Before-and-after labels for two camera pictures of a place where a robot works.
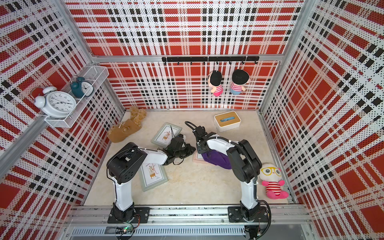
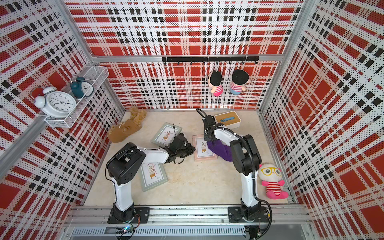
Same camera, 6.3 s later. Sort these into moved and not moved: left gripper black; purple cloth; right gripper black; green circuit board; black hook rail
Moved: purple cloth; right gripper black
Not moved: black hook rail; green circuit board; left gripper black
